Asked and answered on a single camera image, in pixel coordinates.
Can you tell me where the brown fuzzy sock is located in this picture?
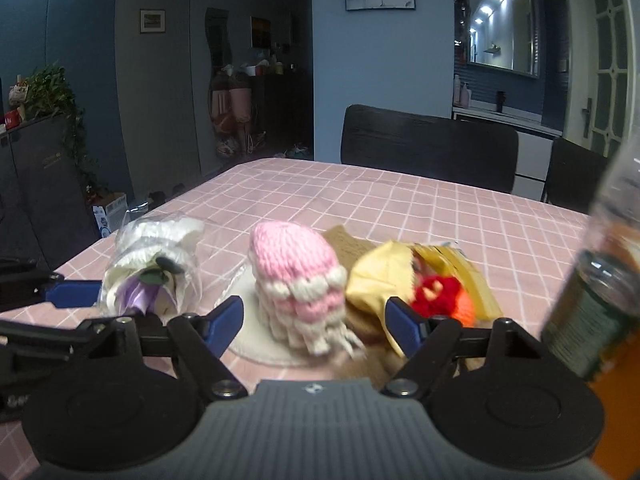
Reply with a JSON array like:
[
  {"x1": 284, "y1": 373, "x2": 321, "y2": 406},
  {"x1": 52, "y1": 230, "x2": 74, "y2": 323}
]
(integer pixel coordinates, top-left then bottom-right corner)
[{"x1": 322, "y1": 226, "x2": 495, "y2": 389}]

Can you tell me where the white flowers plastic bag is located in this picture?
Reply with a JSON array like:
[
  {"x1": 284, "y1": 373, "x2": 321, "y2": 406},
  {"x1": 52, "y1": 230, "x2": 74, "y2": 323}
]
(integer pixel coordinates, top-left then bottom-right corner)
[{"x1": 96, "y1": 212, "x2": 205, "y2": 321}]

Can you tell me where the red orange crochet flower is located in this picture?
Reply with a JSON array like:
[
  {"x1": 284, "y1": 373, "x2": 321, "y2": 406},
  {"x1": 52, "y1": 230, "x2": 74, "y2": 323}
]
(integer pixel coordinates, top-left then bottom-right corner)
[{"x1": 410, "y1": 275, "x2": 475, "y2": 327}]

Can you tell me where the white round cloth pad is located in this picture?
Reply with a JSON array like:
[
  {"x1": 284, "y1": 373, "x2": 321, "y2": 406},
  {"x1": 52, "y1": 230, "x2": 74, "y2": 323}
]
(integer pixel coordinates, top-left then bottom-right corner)
[{"x1": 215, "y1": 263, "x2": 321, "y2": 367}]

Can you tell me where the dark cabinet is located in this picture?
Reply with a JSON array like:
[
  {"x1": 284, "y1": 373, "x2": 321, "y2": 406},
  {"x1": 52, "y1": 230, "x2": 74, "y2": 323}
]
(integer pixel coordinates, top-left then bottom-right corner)
[{"x1": 1, "y1": 118, "x2": 98, "y2": 271}]

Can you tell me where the pink white crochet hat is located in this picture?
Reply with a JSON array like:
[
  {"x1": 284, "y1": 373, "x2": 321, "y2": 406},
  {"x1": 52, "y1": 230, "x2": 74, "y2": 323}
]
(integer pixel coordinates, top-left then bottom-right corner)
[{"x1": 247, "y1": 220, "x2": 364, "y2": 356}]

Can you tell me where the clear plastic water bottle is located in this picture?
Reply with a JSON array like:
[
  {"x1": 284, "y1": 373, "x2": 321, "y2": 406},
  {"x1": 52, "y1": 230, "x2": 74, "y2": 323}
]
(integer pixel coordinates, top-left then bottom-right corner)
[{"x1": 540, "y1": 136, "x2": 639, "y2": 382}]

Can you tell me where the black chair left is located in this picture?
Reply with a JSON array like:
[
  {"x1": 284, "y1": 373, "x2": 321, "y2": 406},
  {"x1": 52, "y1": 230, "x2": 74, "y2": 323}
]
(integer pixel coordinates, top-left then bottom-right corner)
[{"x1": 341, "y1": 104, "x2": 518, "y2": 193}]

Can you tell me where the black chair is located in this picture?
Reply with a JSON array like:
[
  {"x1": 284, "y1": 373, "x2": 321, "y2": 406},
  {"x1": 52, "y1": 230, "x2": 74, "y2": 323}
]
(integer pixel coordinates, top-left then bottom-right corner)
[
  {"x1": 542, "y1": 138, "x2": 608, "y2": 214},
  {"x1": 341, "y1": 104, "x2": 518, "y2": 193}
]

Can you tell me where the green potted plant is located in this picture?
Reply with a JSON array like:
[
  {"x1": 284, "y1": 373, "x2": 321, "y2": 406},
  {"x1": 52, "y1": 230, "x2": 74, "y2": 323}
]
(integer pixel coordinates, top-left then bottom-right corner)
[{"x1": 25, "y1": 63, "x2": 101, "y2": 192}]

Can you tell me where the orange white storage box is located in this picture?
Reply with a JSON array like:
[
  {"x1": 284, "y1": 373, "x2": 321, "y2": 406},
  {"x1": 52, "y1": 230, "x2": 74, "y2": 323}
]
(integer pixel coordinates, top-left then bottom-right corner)
[{"x1": 591, "y1": 332, "x2": 640, "y2": 479}]

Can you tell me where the black chair right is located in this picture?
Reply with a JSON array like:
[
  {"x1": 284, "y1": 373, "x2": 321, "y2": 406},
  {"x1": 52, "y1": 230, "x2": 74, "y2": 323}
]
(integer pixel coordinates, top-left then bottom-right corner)
[{"x1": 542, "y1": 138, "x2": 608, "y2": 214}]

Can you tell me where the white counter cabinet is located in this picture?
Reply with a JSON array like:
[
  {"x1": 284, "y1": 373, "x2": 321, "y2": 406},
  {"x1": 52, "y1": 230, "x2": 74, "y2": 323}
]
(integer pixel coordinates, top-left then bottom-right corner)
[{"x1": 451, "y1": 104, "x2": 564, "y2": 201}]

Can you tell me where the small framed picture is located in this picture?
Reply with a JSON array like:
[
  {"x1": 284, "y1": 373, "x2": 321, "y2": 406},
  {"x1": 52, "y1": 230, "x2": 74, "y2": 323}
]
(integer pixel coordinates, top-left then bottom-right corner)
[{"x1": 140, "y1": 9, "x2": 166, "y2": 34}]

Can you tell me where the white glass panel door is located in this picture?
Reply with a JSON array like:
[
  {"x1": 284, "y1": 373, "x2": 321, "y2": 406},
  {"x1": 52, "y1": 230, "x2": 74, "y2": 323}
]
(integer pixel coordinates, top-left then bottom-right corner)
[{"x1": 563, "y1": 0, "x2": 639, "y2": 158}]

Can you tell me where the wall mirror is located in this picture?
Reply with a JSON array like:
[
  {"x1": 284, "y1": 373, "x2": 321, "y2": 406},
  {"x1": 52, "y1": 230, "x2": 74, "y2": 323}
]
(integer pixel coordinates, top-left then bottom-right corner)
[{"x1": 466, "y1": 0, "x2": 539, "y2": 78}]

